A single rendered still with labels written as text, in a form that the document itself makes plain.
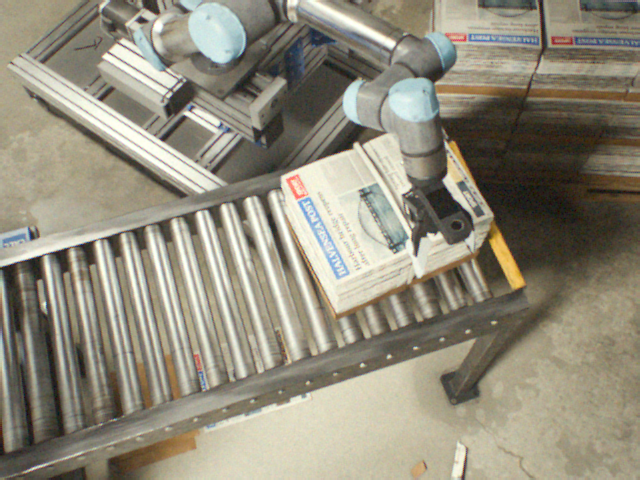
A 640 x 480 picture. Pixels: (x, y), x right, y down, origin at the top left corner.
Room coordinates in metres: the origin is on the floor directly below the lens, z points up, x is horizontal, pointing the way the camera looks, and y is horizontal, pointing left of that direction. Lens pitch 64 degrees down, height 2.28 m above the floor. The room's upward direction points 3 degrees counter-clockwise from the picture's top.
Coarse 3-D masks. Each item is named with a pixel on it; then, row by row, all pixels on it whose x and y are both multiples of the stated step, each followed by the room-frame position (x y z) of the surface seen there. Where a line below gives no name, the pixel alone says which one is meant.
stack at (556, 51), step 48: (480, 0) 1.47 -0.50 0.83; (528, 0) 1.46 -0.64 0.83; (576, 0) 1.45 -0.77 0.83; (624, 0) 1.44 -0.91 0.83; (480, 48) 1.31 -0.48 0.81; (528, 48) 1.29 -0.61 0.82; (576, 48) 1.28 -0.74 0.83; (624, 48) 1.26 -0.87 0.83; (480, 96) 1.30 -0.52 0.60; (480, 144) 1.30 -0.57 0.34; (528, 144) 1.28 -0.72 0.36; (576, 144) 1.26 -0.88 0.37; (480, 192) 1.29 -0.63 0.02; (528, 192) 1.28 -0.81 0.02; (576, 192) 1.25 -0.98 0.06
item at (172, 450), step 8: (168, 360) 0.69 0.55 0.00; (112, 376) 0.64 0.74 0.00; (184, 440) 0.41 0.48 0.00; (192, 440) 0.41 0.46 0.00; (160, 448) 0.39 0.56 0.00; (168, 448) 0.39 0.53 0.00; (176, 448) 0.39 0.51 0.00; (184, 448) 0.39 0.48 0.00; (192, 448) 0.39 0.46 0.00; (136, 456) 0.37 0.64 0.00; (144, 456) 0.37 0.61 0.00; (152, 456) 0.37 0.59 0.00; (160, 456) 0.37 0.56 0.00; (168, 456) 0.36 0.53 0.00; (120, 464) 0.35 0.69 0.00; (128, 464) 0.35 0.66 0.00; (136, 464) 0.34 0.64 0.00; (144, 464) 0.34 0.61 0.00; (120, 472) 0.32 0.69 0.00
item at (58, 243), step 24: (288, 168) 0.95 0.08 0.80; (216, 192) 0.88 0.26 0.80; (240, 192) 0.88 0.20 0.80; (264, 192) 0.88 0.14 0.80; (120, 216) 0.83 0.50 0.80; (144, 216) 0.82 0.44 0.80; (168, 216) 0.82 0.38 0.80; (192, 216) 0.83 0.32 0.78; (216, 216) 0.84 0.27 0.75; (240, 216) 0.86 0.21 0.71; (48, 240) 0.77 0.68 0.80; (72, 240) 0.76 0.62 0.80; (96, 240) 0.76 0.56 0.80; (168, 240) 0.81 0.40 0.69; (0, 264) 0.71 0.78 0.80
